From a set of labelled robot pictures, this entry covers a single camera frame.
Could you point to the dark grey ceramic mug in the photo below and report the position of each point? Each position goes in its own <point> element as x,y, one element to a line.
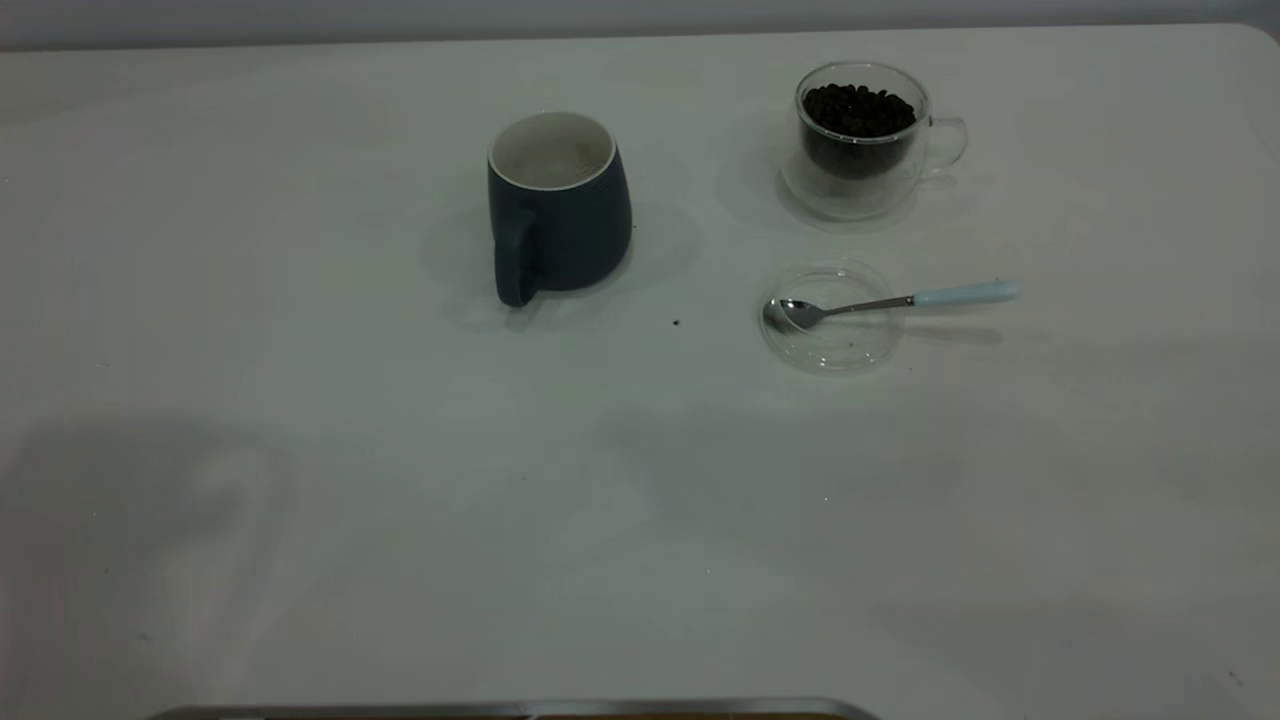
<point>575,235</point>

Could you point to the clear double-wall glass cup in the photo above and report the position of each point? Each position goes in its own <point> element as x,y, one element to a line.
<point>850,195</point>

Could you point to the dark coffee beans pile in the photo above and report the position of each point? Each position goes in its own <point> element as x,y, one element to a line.
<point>858,112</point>

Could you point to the clear round glass saucer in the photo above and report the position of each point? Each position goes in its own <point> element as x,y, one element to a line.
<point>835,350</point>

